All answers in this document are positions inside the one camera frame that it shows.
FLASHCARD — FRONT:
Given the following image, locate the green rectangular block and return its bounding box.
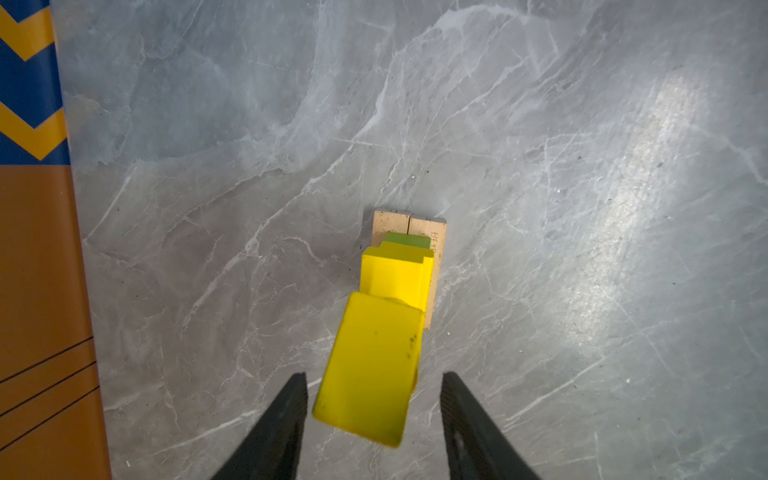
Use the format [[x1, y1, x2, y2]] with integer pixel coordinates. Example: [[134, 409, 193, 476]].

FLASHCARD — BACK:
[[381, 232, 431, 249]]

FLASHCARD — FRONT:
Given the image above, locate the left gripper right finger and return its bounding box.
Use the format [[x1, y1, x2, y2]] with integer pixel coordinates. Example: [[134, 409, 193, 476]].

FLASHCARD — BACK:
[[440, 372, 538, 479]]

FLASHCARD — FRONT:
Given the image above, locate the yellow long block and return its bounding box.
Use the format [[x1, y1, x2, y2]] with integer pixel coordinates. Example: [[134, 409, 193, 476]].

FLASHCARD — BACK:
[[360, 242, 434, 312]]

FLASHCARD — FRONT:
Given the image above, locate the natural wood block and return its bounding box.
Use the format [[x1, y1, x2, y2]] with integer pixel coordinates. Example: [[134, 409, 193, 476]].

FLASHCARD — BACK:
[[371, 210, 411, 247], [408, 214, 447, 329]]

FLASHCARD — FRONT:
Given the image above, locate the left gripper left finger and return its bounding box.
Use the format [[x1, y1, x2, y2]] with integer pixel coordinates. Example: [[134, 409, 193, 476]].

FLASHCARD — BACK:
[[213, 373, 308, 479]]

